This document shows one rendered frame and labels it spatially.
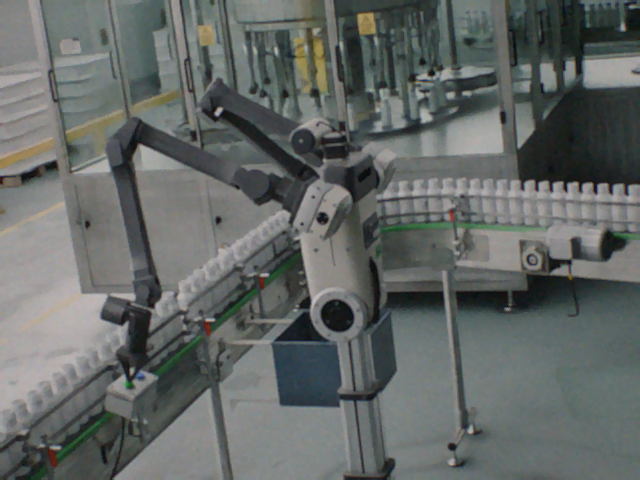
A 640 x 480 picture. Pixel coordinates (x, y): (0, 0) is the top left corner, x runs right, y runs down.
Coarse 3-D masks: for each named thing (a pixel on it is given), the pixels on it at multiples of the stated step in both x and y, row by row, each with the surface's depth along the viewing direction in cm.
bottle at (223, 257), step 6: (222, 258) 410; (228, 258) 411; (222, 264) 411; (228, 264) 411; (228, 270) 410; (234, 276) 414; (228, 282) 411; (234, 282) 413; (228, 288) 412; (234, 288) 413; (234, 294) 413; (228, 300) 413; (234, 300) 414
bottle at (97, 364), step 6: (90, 348) 334; (96, 348) 332; (84, 354) 332; (90, 354) 331; (96, 354) 332; (90, 360) 331; (96, 360) 332; (96, 366) 331; (102, 366) 332; (96, 372) 331; (102, 378) 332; (102, 384) 333; (102, 390) 333; (102, 402) 333
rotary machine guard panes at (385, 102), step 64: (64, 0) 705; (128, 0) 691; (192, 0) 678; (256, 0) 665; (320, 0) 653; (384, 0) 642; (448, 0) 630; (512, 0) 652; (64, 64) 717; (128, 64) 703; (192, 64) 689; (256, 64) 676; (320, 64) 664; (384, 64) 651; (448, 64) 640; (64, 128) 729; (384, 128) 662; (448, 128) 650
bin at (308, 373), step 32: (256, 320) 413; (288, 320) 409; (384, 320) 394; (288, 352) 383; (320, 352) 379; (384, 352) 394; (256, 384) 420; (288, 384) 387; (320, 384) 383; (384, 384) 393
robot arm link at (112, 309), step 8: (144, 288) 306; (112, 296) 310; (136, 296) 306; (144, 296) 306; (104, 304) 309; (112, 304) 309; (120, 304) 309; (136, 304) 306; (144, 304) 306; (152, 304) 313; (104, 312) 308; (112, 312) 308; (120, 312) 308; (104, 320) 310; (112, 320) 309; (120, 320) 308
